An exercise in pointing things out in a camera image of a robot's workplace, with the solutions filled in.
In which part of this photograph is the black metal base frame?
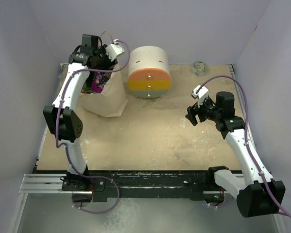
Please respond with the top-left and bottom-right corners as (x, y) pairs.
(32, 169), (227, 205)

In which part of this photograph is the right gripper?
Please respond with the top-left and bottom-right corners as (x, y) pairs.
(186, 96), (221, 126)

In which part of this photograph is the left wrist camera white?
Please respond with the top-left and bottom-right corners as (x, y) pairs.
(105, 39), (125, 61)

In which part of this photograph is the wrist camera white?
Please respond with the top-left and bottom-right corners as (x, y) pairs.
(191, 85), (209, 107)
(105, 39), (125, 61)

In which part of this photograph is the white paper bag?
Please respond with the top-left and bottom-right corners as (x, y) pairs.
(79, 31), (129, 118)

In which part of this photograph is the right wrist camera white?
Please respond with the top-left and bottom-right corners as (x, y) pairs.
(191, 85), (209, 107)

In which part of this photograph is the round three-drawer cabinet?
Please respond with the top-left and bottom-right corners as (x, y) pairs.
(128, 46), (171, 99)

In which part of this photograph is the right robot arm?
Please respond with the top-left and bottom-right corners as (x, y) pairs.
(186, 87), (286, 217)

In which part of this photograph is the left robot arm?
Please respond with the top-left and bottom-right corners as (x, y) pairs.
(43, 34), (125, 191)

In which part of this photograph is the purple candy bag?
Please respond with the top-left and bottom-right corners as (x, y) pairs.
(91, 72), (110, 93)

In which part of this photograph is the clear tape roll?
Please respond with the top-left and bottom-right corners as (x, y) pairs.
(192, 61), (207, 76)

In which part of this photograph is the aluminium rail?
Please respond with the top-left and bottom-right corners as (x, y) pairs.
(19, 174), (91, 194)

